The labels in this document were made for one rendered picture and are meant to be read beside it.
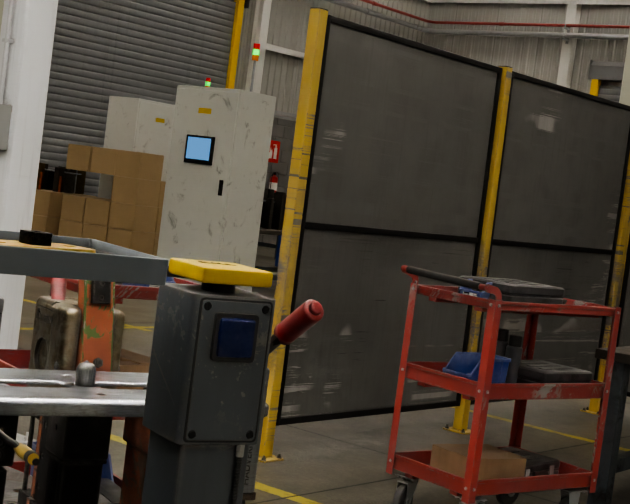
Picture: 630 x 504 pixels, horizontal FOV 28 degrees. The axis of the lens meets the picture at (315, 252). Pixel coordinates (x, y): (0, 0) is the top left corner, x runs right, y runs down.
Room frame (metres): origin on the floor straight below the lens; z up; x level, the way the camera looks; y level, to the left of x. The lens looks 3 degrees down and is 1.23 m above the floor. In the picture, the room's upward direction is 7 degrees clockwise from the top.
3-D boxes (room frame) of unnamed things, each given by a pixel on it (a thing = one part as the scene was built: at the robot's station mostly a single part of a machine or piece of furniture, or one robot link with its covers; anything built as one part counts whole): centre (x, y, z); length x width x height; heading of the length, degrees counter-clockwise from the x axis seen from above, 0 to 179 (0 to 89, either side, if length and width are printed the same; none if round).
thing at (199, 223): (11.74, 1.02, 1.22); 0.80 x 0.54 x 2.45; 52
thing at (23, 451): (0.97, 0.22, 1.00); 0.12 x 0.01 x 0.01; 32
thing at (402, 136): (6.81, -0.91, 1.00); 3.44 x 0.14 x 2.00; 142
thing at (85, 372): (1.26, 0.21, 1.00); 0.02 x 0.02 x 0.04
